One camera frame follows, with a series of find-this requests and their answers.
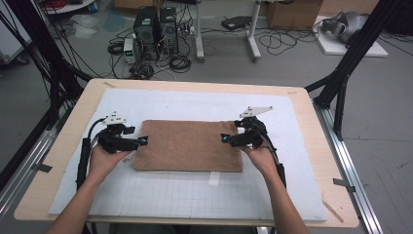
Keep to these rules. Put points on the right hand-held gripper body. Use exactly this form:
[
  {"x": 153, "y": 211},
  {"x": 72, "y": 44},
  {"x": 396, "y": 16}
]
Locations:
[{"x": 250, "y": 136}]

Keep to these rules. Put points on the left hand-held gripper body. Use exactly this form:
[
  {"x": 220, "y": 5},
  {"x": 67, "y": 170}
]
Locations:
[{"x": 112, "y": 141}]

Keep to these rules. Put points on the brown terry towel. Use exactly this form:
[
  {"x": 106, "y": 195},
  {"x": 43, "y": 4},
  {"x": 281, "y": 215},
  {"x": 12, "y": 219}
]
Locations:
[{"x": 188, "y": 146}]

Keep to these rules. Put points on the person's left hand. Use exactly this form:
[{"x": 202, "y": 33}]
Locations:
[{"x": 105, "y": 162}]

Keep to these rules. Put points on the person's right hand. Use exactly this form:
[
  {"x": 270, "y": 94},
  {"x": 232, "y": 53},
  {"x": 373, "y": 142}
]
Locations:
[{"x": 259, "y": 161}]

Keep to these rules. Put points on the white foam board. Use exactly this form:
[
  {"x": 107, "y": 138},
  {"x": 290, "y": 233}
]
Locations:
[{"x": 276, "y": 107}]

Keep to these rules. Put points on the white tape strip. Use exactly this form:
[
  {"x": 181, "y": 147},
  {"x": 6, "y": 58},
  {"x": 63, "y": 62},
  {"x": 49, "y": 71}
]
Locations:
[{"x": 214, "y": 178}]

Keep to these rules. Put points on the brown tape piece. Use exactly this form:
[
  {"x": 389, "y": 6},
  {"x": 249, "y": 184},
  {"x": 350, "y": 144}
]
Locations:
[{"x": 108, "y": 84}]

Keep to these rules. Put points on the black tape piece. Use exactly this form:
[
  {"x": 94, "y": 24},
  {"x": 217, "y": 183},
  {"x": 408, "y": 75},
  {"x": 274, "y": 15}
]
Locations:
[{"x": 44, "y": 168}]

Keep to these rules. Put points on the white bench power supply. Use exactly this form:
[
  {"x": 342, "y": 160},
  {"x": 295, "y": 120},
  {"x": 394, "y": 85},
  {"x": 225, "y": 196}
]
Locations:
[{"x": 129, "y": 50}]

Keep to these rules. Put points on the large black computer tower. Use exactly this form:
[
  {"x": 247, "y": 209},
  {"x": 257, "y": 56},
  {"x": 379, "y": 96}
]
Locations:
[{"x": 146, "y": 32}]

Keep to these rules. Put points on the flat black device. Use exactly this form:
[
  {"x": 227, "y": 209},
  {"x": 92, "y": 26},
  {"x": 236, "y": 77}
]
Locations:
[{"x": 235, "y": 22}]

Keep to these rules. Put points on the grey tape piece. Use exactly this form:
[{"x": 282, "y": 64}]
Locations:
[{"x": 343, "y": 184}]

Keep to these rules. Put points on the slim black computer tower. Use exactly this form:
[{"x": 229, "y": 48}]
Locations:
[{"x": 168, "y": 31}]

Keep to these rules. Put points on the clear plastic sheet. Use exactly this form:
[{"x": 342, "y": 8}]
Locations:
[{"x": 82, "y": 26}]

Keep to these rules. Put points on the white floor panel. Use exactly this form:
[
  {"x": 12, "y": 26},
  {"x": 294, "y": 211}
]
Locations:
[{"x": 334, "y": 48}]

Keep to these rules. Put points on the large cardboard box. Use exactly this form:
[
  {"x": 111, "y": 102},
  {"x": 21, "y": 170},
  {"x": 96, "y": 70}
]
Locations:
[{"x": 292, "y": 14}]

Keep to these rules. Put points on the white round table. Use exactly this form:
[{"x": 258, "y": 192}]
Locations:
[{"x": 65, "y": 7}]

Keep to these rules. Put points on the white cabinet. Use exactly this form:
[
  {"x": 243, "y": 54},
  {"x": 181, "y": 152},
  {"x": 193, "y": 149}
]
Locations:
[{"x": 9, "y": 39}]

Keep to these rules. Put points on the grey rounded machine shell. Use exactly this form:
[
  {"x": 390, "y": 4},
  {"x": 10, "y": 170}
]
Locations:
[{"x": 350, "y": 24}]

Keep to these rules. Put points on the aluminium rail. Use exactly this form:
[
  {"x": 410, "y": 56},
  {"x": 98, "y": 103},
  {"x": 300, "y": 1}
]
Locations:
[
  {"x": 350, "y": 182},
  {"x": 29, "y": 162}
]

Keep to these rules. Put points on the white metal table frame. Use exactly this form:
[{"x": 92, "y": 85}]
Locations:
[{"x": 199, "y": 32}]

